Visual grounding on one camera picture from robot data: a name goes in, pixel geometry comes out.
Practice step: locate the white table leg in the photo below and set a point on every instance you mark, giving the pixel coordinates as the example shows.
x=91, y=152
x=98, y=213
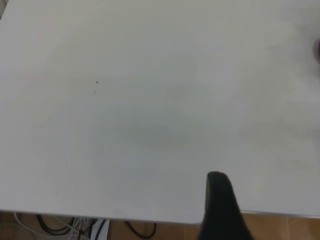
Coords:
x=106, y=230

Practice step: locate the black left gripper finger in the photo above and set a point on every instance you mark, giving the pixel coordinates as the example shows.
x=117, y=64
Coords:
x=220, y=212

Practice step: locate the red ceramic mug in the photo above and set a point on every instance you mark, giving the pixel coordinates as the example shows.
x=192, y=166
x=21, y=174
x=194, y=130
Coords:
x=318, y=51

